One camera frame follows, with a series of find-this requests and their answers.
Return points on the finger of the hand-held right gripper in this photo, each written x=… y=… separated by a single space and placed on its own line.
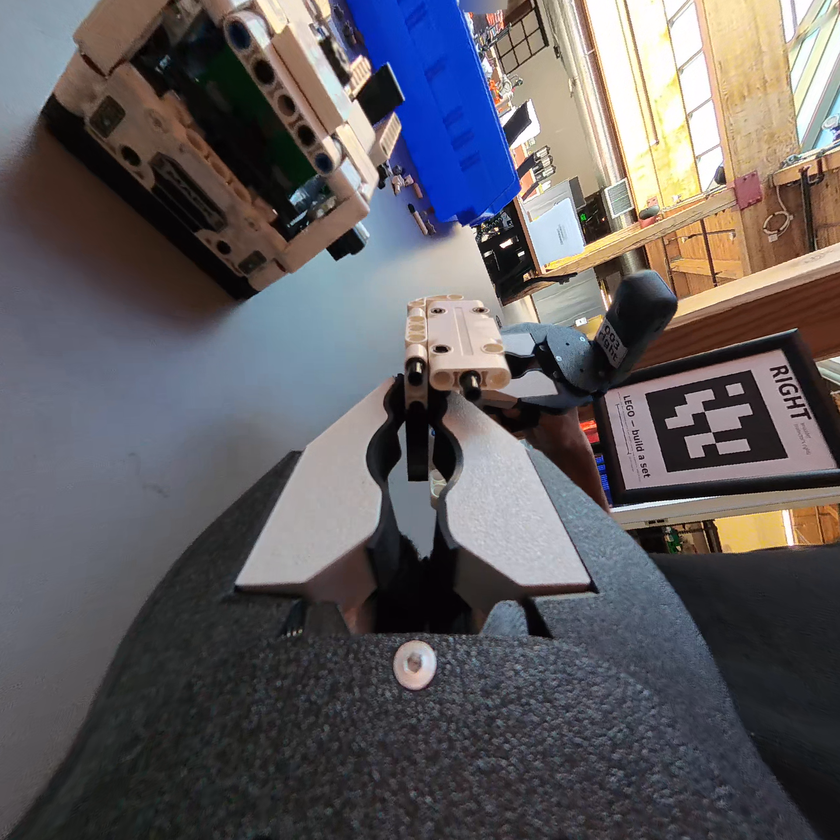
x=522 y=354
x=525 y=394

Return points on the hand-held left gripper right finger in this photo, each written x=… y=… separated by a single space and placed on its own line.
x=512 y=518

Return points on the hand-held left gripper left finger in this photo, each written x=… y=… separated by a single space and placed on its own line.
x=315 y=518

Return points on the white lego sub-assembly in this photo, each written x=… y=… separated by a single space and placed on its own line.
x=459 y=341

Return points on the white and green lego truck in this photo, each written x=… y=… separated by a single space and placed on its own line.
x=197 y=131

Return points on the person's right hand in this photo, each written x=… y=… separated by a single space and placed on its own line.
x=571 y=446

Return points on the wooden beam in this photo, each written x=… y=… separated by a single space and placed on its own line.
x=754 y=302

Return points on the blue plastic bin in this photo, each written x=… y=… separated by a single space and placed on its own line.
x=446 y=98

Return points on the white wall vent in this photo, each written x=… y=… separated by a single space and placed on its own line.
x=618 y=197

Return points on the red wall plate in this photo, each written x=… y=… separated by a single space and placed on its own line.
x=747 y=190

